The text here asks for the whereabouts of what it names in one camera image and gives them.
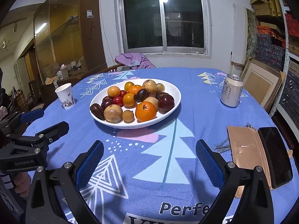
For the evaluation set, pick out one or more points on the red tomato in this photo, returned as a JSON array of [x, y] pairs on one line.
[[118, 100], [122, 93]]

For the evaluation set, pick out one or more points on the wooden glass cabinet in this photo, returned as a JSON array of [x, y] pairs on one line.
[[67, 31]]

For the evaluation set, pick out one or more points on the purple cloth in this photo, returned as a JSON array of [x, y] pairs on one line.
[[134, 61]]

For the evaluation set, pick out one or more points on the small yellow-orange tomato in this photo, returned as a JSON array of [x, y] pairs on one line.
[[128, 85]]

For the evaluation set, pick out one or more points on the large pale spotted apple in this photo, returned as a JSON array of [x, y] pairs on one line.
[[113, 113]]

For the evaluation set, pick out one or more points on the pale tan round fruit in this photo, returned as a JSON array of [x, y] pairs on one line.
[[152, 100]]

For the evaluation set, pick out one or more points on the black smartphone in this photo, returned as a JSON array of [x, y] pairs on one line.
[[276, 155]]

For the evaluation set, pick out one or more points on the white paper cup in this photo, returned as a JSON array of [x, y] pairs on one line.
[[65, 95]]

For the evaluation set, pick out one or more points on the small tan fruit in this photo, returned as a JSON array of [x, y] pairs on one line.
[[128, 116]]

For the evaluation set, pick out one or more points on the large orange mandarin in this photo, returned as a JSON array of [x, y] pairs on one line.
[[145, 111]]

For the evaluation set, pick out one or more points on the shelf with fabric boxes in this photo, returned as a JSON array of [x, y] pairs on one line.
[[277, 46]]

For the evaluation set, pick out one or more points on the white drink can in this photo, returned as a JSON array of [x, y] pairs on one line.
[[232, 89]]

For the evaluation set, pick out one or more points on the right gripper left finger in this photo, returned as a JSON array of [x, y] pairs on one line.
[[43, 205]]

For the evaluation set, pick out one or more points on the dark purple plum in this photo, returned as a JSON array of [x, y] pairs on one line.
[[107, 102], [166, 103]]

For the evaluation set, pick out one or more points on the white oval plate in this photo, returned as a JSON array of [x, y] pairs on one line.
[[169, 88]]

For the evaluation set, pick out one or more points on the framed picture leaning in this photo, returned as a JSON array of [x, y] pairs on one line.
[[263, 82]]

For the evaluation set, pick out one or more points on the orange-tan spotted fruit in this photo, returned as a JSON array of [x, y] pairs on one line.
[[113, 91]]

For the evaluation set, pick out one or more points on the yellow-orange round citrus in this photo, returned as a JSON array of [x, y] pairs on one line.
[[128, 100]]

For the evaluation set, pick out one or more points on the person's left hand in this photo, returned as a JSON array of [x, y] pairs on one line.
[[22, 184]]

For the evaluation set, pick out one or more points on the tan spotted round fruit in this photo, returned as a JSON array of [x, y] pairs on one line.
[[160, 87]]

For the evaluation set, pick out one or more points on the blue patterned tablecloth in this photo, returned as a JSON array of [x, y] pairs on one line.
[[152, 174]]

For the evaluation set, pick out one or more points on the window with metal frame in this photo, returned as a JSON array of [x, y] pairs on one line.
[[165, 26]]

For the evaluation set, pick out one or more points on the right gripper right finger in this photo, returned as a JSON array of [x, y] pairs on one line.
[[255, 205]]

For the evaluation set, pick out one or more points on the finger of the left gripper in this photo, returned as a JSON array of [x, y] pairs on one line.
[[15, 119], [46, 136]]

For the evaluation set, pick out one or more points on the small mandarin on plate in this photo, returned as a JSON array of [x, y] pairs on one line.
[[134, 89]]

